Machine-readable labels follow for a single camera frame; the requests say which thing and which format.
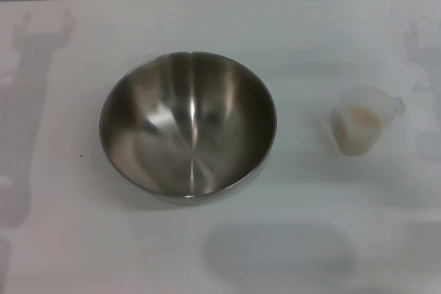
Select stainless steel mixing bowl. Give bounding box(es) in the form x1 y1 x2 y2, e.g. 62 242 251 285
99 51 278 207

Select translucent plastic measuring cup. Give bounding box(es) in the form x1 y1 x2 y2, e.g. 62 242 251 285
322 86 407 156

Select beige rice grains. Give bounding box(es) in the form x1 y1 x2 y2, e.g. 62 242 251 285
339 106 382 156

